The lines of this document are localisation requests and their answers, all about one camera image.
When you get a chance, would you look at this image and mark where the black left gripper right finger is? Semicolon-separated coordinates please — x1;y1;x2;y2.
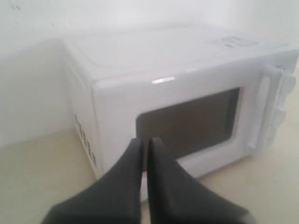
147;138;255;224

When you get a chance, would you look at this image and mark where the white microwave oven body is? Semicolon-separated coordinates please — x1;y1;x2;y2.
63;25;299;178

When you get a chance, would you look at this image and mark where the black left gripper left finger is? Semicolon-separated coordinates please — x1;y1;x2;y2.
42;138;143;224

